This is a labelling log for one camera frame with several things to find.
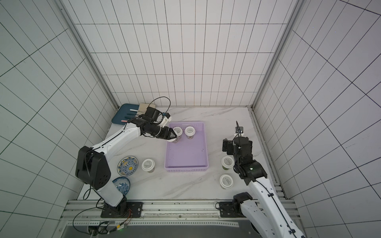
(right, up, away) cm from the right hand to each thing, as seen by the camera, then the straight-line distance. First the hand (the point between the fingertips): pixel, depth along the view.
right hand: (229, 138), depth 77 cm
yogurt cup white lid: (-29, +2, +20) cm, 35 cm away
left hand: (-33, -1, +6) cm, 33 cm away
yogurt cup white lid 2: (-22, +2, +18) cm, 28 cm away
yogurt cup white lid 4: (0, -15, +6) cm, 16 cm away
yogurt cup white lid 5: (-2, -23, -1) cm, 23 cm away
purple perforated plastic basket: (-23, -13, +16) cm, 31 cm away
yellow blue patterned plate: (-59, -18, +10) cm, 63 cm away
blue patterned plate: (-58, -26, +2) cm, 64 cm away
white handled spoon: (-67, +17, +41) cm, 81 cm away
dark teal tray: (-75, +14, +39) cm, 85 cm away
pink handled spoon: (-72, +8, +34) cm, 80 cm away
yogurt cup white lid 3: (-45, -16, +4) cm, 48 cm away
